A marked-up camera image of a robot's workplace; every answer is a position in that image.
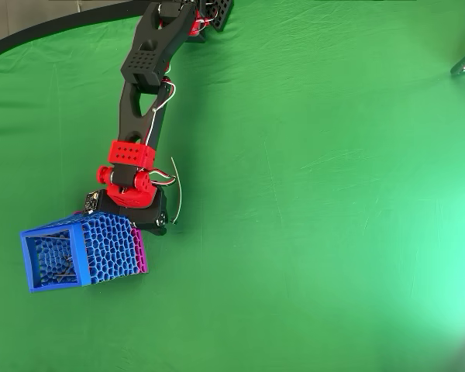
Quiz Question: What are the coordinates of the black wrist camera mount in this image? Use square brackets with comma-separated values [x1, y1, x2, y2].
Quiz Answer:
[82, 188, 102, 215]

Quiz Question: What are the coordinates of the green cloth with black rim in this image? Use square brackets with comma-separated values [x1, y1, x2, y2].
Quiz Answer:
[0, 0, 465, 372]

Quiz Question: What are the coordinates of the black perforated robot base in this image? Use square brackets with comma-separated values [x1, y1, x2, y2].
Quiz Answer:
[205, 0, 234, 32]

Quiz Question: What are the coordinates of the red white black servo cable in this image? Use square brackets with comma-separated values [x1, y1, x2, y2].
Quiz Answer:
[143, 79, 178, 188]

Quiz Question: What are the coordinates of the blue and magenta mesh basket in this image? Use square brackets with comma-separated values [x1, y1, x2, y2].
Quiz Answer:
[19, 211, 149, 294]

